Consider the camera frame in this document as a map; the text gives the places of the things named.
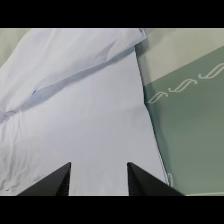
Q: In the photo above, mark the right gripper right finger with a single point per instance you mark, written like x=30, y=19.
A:
x=145, y=183

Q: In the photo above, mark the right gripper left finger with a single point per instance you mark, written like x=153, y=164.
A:
x=55, y=183

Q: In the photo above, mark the light blue shirt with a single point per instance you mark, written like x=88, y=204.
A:
x=83, y=110

